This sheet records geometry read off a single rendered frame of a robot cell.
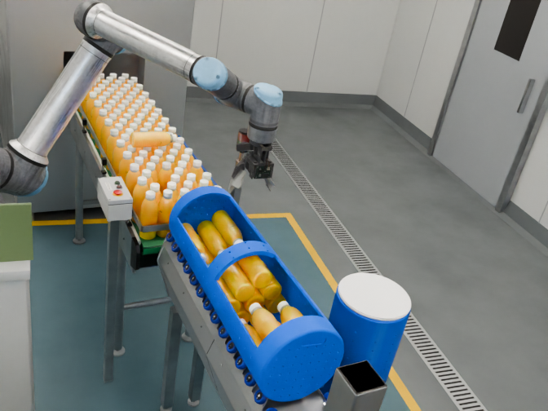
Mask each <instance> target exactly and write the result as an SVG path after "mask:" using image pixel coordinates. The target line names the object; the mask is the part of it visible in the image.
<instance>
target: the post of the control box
mask: <svg viewBox="0 0 548 411"><path fill-rule="evenodd" d="M118 238H119V221H111V222H108V245H107V270H106V295H105V321H104V370H103V379H104V382H111V381H112V380H113V351H114V332H115V313H116V294H117V257H118Z"/></svg>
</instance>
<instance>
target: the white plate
mask: <svg viewBox="0 0 548 411"><path fill-rule="evenodd" d="M338 294H339V296H340V298H341V300H342V301H343V302H344V303H345V304H346V305H347V306H348V307H349V308H350V309H352V310H353V311H354V312H356V313H358V314H360V315H362V316H365V317H367V318H370V319H373V320H384V321H390V320H399V319H401V318H403V317H405V316H406V315H407V314H408V313H409V311H410V308H411V300H410V297H409V296H408V294H407V293H406V291H405V290H404V289H403V288H402V287H401V286H399V285H398V284H396V283H395V282H394V281H392V280H390V279H388V278H386V277H384V276H379V275H376V274H372V273H364V272H361V273H354V274H351V275H348V276H345V277H344V278H343V279H342V280H341V281H340V283H339V285H338Z"/></svg>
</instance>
